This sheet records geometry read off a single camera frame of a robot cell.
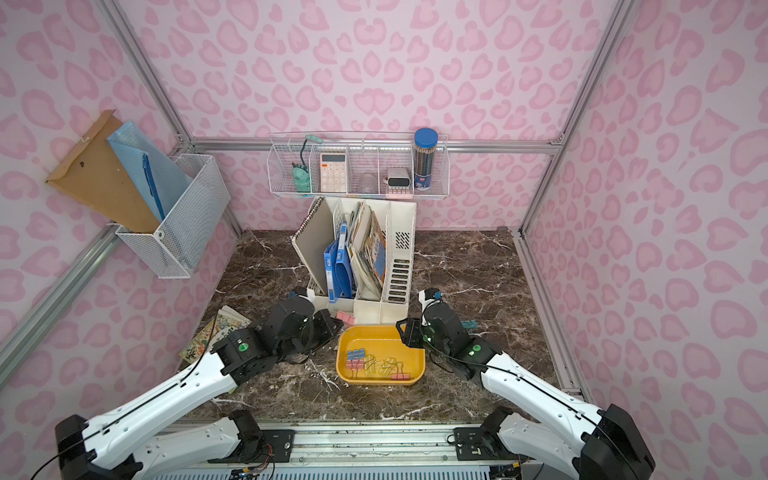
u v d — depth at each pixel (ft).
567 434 1.38
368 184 3.17
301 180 3.03
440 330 1.92
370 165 3.33
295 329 1.75
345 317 2.51
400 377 2.69
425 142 2.75
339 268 2.76
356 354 2.84
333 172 3.12
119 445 1.30
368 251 2.82
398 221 3.10
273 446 2.39
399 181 2.91
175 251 2.50
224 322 3.12
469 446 2.37
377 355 2.86
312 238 2.91
